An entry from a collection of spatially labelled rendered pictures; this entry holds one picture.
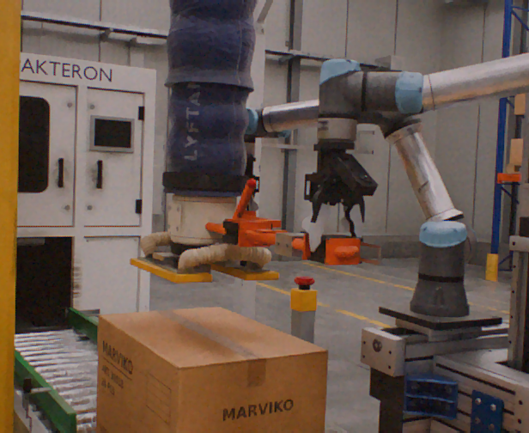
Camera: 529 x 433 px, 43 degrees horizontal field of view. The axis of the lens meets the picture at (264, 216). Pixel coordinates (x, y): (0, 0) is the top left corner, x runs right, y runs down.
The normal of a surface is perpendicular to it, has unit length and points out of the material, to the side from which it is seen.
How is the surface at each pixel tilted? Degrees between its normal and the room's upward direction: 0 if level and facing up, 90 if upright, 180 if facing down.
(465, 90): 110
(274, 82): 90
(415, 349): 90
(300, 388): 90
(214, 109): 70
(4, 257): 90
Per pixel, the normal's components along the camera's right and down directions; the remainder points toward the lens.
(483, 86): -0.15, 0.39
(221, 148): 0.33, -0.17
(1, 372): -0.10, 0.05
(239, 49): 0.69, 0.17
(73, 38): 0.47, 0.07
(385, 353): -0.88, -0.01
